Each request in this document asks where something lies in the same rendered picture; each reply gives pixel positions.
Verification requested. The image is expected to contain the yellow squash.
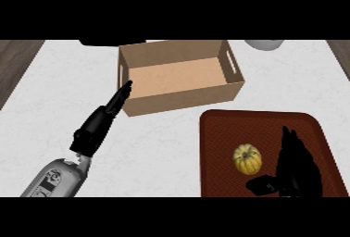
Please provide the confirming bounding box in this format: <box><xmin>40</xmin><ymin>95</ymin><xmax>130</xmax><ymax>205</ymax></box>
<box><xmin>232</xmin><ymin>143</ymin><xmax>265</xmax><ymax>176</ymax></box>

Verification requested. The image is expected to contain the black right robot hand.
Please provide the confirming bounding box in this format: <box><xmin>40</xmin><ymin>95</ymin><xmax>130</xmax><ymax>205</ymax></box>
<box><xmin>246</xmin><ymin>125</ymin><xmax>324</xmax><ymax>198</ymax></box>

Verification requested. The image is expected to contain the black appliance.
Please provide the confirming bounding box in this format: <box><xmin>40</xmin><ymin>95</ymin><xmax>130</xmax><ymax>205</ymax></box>
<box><xmin>79</xmin><ymin>40</ymin><xmax>148</xmax><ymax>47</ymax></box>

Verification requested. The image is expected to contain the grey round container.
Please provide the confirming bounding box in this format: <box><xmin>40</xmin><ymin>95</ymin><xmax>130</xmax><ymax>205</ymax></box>
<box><xmin>244</xmin><ymin>40</ymin><xmax>286</xmax><ymax>52</ymax></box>

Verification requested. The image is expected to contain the brown cardboard box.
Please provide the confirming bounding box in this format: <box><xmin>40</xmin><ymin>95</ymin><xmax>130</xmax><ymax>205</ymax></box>
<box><xmin>117</xmin><ymin>40</ymin><xmax>247</xmax><ymax>118</ymax></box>

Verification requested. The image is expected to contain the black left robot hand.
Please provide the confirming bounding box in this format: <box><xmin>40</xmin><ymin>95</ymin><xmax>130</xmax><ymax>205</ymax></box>
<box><xmin>68</xmin><ymin>80</ymin><xmax>135</xmax><ymax>158</ymax></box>

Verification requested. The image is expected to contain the dark red tray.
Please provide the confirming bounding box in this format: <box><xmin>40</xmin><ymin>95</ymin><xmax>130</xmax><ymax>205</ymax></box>
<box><xmin>198</xmin><ymin>108</ymin><xmax>350</xmax><ymax>198</ymax></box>

